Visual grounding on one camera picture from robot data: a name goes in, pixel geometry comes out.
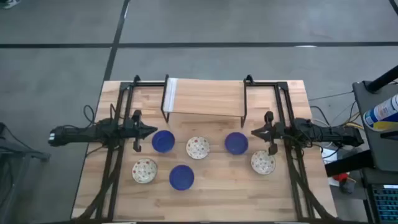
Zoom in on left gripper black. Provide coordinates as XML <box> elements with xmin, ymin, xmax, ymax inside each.
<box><xmin>125</xmin><ymin>110</ymin><xmax>158</xmax><ymax>152</ymax></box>

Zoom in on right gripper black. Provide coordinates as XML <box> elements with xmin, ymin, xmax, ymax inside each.
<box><xmin>251</xmin><ymin>111</ymin><xmax>285</xmax><ymax>156</ymax></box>

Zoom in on blue mini bowl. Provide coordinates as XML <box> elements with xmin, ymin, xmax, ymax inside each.
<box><xmin>169</xmin><ymin>164</ymin><xmax>195</xmax><ymax>191</ymax></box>
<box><xmin>224</xmin><ymin>131</ymin><xmax>249</xmax><ymax>156</ymax></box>
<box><xmin>151</xmin><ymin>129</ymin><xmax>175</xmax><ymax>154</ymax></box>

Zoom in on white red-dotted mini bowl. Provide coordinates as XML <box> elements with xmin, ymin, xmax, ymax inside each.
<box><xmin>185</xmin><ymin>136</ymin><xmax>211</xmax><ymax>160</ymax></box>
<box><xmin>131</xmin><ymin>157</ymin><xmax>158</xmax><ymax>184</ymax></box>
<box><xmin>251</xmin><ymin>149</ymin><xmax>276</xmax><ymax>175</ymax></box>

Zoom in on wooden shelf rack black legs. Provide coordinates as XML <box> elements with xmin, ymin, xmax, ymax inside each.
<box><xmin>160</xmin><ymin>73</ymin><xmax>248</xmax><ymax>128</ymax></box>

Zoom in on white paper sheet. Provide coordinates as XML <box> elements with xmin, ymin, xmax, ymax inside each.
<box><xmin>321</xmin><ymin>147</ymin><xmax>338</xmax><ymax>164</ymax></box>

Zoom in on black flat beam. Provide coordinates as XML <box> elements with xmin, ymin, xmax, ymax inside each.
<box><xmin>325</xmin><ymin>150</ymin><xmax>376</xmax><ymax>177</ymax></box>

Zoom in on small grey object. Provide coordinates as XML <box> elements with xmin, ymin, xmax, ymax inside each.
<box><xmin>339</xmin><ymin>180</ymin><xmax>356</xmax><ymax>194</ymax></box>

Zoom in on dark grey side cart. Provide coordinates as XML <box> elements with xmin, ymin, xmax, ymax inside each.
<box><xmin>353</xmin><ymin>80</ymin><xmax>398</xmax><ymax>172</ymax></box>

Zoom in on white blue yellow spray can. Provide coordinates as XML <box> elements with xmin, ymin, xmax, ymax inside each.
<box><xmin>363</xmin><ymin>95</ymin><xmax>398</xmax><ymax>131</ymax></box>

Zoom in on dark grey metal stand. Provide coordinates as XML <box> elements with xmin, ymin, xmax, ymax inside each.
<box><xmin>0</xmin><ymin>122</ymin><xmax>51</xmax><ymax>224</ymax></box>

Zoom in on black pole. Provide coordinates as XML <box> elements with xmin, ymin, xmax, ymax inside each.
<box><xmin>366</xmin><ymin>65</ymin><xmax>398</xmax><ymax>93</ymax></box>

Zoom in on keyboard with blue keys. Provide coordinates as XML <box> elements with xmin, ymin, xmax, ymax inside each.
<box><xmin>366</xmin><ymin>183</ymin><xmax>398</xmax><ymax>224</ymax></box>

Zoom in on person's shoe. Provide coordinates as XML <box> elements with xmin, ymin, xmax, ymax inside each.
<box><xmin>0</xmin><ymin>0</ymin><xmax>21</xmax><ymax>9</ymax></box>

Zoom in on black metal rig frame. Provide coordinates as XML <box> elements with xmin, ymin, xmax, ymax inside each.
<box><xmin>74</xmin><ymin>74</ymin><xmax>332</xmax><ymax>223</ymax></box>

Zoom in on black cable loop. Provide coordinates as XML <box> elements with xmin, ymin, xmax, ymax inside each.
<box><xmin>83</xmin><ymin>105</ymin><xmax>96</xmax><ymax>126</ymax></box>

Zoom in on thin black floor cable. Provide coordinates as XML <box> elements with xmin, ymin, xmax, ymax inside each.
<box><xmin>308</xmin><ymin>91</ymin><xmax>354</xmax><ymax>102</ymax></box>

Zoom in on yellow cable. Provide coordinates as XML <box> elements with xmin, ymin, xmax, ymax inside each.
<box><xmin>343</xmin><ymin>121</ymin><xmax>364</xmax><ymax>130</ymax></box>

